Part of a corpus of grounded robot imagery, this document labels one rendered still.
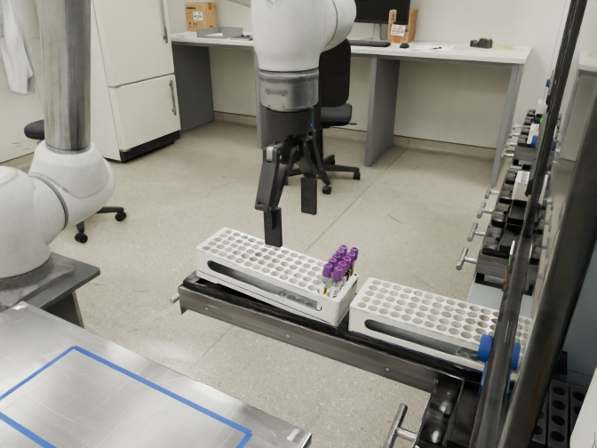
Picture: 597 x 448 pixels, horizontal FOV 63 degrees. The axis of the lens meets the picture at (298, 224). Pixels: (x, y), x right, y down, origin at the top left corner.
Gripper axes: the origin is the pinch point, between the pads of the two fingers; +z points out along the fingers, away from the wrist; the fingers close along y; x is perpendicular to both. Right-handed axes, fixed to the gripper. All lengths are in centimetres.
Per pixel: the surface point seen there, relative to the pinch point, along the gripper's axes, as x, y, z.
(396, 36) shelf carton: -78, -324, 3
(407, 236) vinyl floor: -22, -183, 98
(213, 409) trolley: 3.1, 29.9, 14.4
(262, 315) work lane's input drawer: -2.6, 7.3, 16.0
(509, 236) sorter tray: 34, -42, 15
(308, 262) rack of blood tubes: 1.3, -3.8, 10.0
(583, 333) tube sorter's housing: 48, -7, 13
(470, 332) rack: 32.0, 3.1, 10.4
